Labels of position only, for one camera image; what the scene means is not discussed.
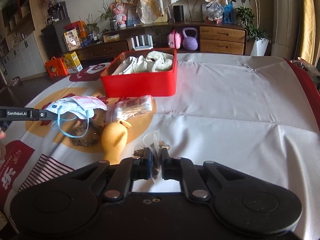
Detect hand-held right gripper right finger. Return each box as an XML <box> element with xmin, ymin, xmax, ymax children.
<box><xmin>161</xmin><ymin>148</ymin><xmax>247</xmax><ymax>202</ymax></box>

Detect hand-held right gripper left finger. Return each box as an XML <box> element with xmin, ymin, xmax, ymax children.
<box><xmin>67</xmin><ymin>148</ymin><xmax>154</xmax><ymax>202</ymax></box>

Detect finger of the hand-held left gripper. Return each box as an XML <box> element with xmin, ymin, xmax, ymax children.
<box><xmin>32</xmin><ymin>109</ymin><xmax>75</xmax><ymax>121</ymax></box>

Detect clear bag of brown bits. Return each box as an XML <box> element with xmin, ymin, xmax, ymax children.
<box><xmin>134</xmin><ymin>129</ymin><xmax>171</xmax><ymax>184</ymax></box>

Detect white blue-strap face mask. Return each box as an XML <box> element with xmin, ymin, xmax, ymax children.
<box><xmin>44</xmin><ymin>97</ymin><xmax>97</xmax><ymax>138</ymax></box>

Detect yellow rubber toy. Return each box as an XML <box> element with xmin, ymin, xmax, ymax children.
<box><xmin>101</xmin><ymin>120</ymin><xmax>132</xmax><ymax>166</ymax></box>

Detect pink printed face mask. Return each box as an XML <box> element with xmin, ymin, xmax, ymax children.
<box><xmin>74</xmin><ymin>96</ymin><xmax>108</xmax><ymax>111</ymax></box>

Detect cotton swab pack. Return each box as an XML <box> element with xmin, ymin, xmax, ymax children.
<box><xmin>105</xmin><ymin>95</ymin><xmax>157</xmax><ymax>128</ymax></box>

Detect red tin box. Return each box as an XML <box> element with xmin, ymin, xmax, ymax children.
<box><xmin>100</xmin><ymin>49</ymin><xmax>178</xmax><ymax>98</ymax></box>

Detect white cloth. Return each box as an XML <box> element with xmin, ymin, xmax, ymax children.
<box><xmin>112</xmin><ymin>56</ymin><xmax>148</xmax><ymax>75</ymax></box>

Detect orange gift box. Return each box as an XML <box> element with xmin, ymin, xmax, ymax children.
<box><xmin>45</xmin><ymin>57</ymin><xmax>69</xmax><ymax>78</ymax></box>

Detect black cabinet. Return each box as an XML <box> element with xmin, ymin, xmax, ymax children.
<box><xmin>41</xmin><ymin>17</ymin><xmax>72</xmax><ymax>58</ymax></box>

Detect red and orange gift bags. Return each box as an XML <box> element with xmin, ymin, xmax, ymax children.
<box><xmin>64</xmin><ymin>21</ymin><xmax>88</xmax><ymax>39</ymax></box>

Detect small potted plant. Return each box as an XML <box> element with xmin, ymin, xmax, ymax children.
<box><xmin>85</xmin><ymin>14</ymin><xmax>100</xmax><ymax>40</ymax></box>

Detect black tea machine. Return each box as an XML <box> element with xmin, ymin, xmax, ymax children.
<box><xmin>47</xmin><ymin>1</ymin><xmax>68</xmax><ymax>25</ymax></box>

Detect cream small box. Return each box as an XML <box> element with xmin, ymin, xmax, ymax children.
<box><xmin>103</xmin><ymin>33</ymin><xmax>120</xmax><ymax>43</ymax></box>

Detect potted orchid plant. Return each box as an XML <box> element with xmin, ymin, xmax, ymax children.
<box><xmin>99</xmin><ymin>1</ymin><xmax>118</xmax><ymax>30</ymax></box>

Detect white router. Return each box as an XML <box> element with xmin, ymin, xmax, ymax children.
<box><xmin>131</xmin><ymin>34</ymin><xmax>153</xmax><ymax>50</ymax></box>

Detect purple kettlebell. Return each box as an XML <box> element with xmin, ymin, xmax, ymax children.
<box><xmin>182</xmin><ymin>27</ymin><xmax>199</xmax><ymax>50</ymax></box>

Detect pink small case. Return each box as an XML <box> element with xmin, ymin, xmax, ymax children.
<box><xmin>167</xmin><ymin>30</ymin><xmax>182</xmax><ymax>49</ymax></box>

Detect pink plush doll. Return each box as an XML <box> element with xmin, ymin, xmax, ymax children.
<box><xmin>114</xmin><ymin>0</ymin><xmax>128</xmax><ymax>28</ymax></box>

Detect framed picture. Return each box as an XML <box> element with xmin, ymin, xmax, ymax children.
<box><xmin>127</xmin><ymin>6</ymin><xmax>140</xmax><ymax>27</ymax></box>

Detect wooden TV cabinet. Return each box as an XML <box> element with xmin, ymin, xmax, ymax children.
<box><xmin>75</xmin><ymin>21</ymin><xmax>248</xmax><ymax>60</ymax></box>

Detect black speaker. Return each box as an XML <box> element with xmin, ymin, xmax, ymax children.
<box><xmin>173</xmin><ymin>5</ymin><xmax>185</xmax><ymax>22</ymax></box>

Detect clear plastic bag of items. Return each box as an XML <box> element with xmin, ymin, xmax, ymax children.
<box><xmin>205</xmin><ymin>0</ymin><xmax>224</xmax><ymax>24</ymax></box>

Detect potted tree in white pot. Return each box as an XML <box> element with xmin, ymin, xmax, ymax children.
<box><xmin>226</xmin><ymin>0</ymin><xmax>272</xmax><ymax>57</ymax></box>

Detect beige standing air conditioner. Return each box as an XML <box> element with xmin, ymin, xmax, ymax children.
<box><xmin>271</xmin><ymin>0</ymin><xmax>300</xmax><ymax>59</ymax></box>

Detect yellow curtain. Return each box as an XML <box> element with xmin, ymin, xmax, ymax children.
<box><xmin>299</xmin><ymin>0</ymin><xmax>317</xmax><ymax>64</ymax></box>

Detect yellow carton with handle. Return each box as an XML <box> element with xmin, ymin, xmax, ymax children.
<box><xmin>61</xmin><ymin>51</ymin><xmax>83</xmax><ymax>73</ymax></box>

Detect wooden wall shelf unit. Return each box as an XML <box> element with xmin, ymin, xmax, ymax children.
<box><xmin>0</xmin><ymin>0</ymin><xmax>47</xmax><ymax>90</ymax></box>

